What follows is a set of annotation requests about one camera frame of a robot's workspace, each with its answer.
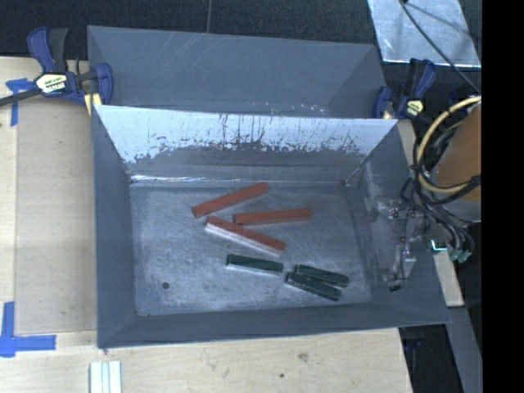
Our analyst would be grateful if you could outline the dark green flat block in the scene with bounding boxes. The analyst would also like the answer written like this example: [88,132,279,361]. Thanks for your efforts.
[283,271,343,303]
[225,253,285,276]
[293,263,350,289]

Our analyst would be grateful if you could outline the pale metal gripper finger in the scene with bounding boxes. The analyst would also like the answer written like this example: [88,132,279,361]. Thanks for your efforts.
[386,243,407,292]
[401,255,418,282]

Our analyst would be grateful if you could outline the grey metal bin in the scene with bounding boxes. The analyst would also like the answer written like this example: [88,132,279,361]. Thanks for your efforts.
[85,25,452,350]

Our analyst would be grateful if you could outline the red-brown flat block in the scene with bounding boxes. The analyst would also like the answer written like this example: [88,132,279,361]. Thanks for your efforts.
[192,181,270,219]
[203,215,287,259]
[233,207,313,227]

